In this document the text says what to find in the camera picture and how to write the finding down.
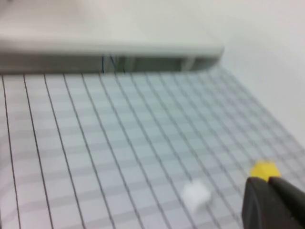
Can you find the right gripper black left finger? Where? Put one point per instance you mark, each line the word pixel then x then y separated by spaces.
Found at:
pixel 264 210

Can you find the white cube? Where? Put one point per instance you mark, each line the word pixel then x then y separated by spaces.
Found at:
pixel 196 195

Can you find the grey white side ledge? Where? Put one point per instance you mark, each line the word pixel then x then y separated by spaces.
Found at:
pixel 71 47

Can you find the yellow cube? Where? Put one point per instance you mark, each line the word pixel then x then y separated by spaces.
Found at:
pixel 264 170

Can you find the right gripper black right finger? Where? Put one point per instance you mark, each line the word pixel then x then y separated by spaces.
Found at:
pixel 290 195

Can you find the checkered grid tablecloth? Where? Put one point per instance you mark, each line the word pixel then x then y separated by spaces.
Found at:
pixel 95 155

